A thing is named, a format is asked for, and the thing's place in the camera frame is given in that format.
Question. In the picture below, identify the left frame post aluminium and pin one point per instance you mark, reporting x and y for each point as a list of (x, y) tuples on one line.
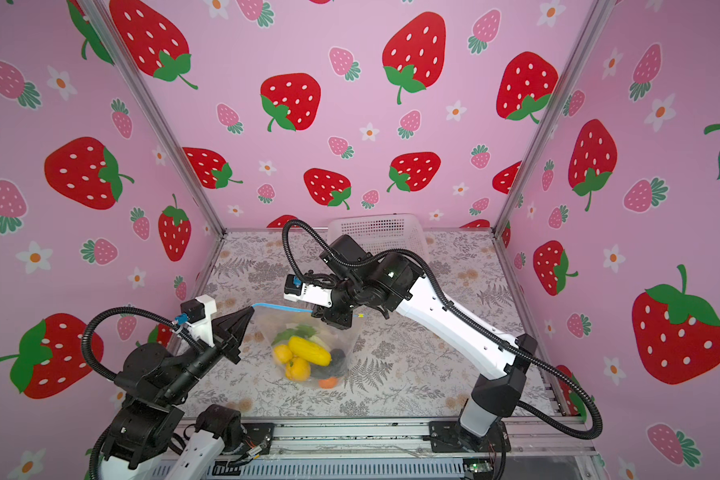
[(102, 23)]

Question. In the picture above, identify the orange mandarin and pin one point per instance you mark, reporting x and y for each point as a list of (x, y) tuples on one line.
[(328, 383)]

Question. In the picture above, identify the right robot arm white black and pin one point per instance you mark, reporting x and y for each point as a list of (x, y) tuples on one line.
[(500, 359)]

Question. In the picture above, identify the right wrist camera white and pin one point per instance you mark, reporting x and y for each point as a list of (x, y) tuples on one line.
[(296, 290)]

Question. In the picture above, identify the aluminium rail base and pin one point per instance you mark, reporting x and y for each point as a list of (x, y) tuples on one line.
[(395, 448)]

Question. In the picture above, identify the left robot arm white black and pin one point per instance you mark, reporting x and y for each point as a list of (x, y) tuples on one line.
[(133, 445)]

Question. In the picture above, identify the frame post aluminium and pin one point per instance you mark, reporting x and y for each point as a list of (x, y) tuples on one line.
[(592, 28), (102, 23)]

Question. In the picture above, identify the dark purple eggplant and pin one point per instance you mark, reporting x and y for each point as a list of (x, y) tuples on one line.
[(335, 369)]

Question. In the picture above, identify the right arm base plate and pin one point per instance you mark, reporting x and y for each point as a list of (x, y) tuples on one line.
[(450, 437)]

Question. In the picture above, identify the yellow mango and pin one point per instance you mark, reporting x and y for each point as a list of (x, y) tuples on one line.
[(298, 370)]

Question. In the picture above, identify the small yellow lemon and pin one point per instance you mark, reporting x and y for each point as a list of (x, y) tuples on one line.
[(283, 354)]

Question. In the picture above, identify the yellow bell pepper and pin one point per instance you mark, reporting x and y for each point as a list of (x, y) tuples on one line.
[(310, 351)]

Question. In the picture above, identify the right frame post aluminium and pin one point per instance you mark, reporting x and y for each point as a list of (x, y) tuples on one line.
[(592, 28)]

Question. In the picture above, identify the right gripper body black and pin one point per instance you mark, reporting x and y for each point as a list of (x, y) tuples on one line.
[(339, 306)]

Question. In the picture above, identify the white plastic perforated basket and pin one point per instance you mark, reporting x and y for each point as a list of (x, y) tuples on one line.
[(382, 232)]

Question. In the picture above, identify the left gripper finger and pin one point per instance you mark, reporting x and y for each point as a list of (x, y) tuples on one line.
[(229, 348), (232, 325)]

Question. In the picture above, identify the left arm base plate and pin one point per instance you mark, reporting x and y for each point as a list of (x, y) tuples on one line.
[(247, 439)]

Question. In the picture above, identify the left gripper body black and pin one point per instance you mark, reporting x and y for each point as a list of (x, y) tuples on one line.
[(223, 342)]

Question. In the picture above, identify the clear zip bag blue zipper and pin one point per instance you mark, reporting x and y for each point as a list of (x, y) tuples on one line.
[(271, 319)]

